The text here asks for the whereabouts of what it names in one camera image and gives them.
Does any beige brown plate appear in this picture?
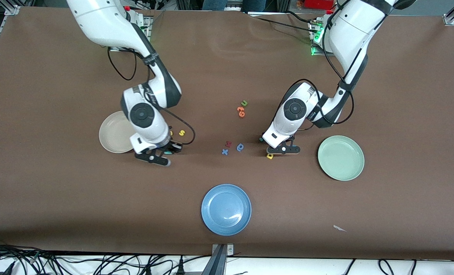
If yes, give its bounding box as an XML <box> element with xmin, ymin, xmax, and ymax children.
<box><xmin>99</xmin><ymin>110</ymin><xmax>136</xmax><ymax>154</ymax></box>

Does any light green plate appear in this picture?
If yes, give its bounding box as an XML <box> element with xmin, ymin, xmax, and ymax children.
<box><xmin>317</xmin><ymin>135</ymin><xmax>365</xmax><ymax>181</ymax></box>

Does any blue plate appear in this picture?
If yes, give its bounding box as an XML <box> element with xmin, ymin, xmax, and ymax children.
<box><xmin>201</xmin><ymin>184</ymin><xmax>252</xmax><ymax>236</ymax></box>

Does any red box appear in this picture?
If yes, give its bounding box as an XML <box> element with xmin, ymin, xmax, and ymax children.
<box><xmin>304</xmin><ymin>0</ymin><xmax>335</xmax><ymax>10</ymax></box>

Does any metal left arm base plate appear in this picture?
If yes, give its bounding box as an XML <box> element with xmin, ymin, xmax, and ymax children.
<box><xmin>310</xmin><ymin>21</ymin><xmax>336</xmax><ymax>57</ymax></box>

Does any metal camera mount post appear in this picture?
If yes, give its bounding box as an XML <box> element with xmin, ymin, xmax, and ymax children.
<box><xmin>202</xmin><ymin>243</ymin><xmax>235</xmax><ymax>275</ymax></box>

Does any thin gray cable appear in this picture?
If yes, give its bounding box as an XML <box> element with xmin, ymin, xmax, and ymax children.
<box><xmin>150</xmin><ymin>10</ymin><xmax>167</xmax><ymax>27</ymax></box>

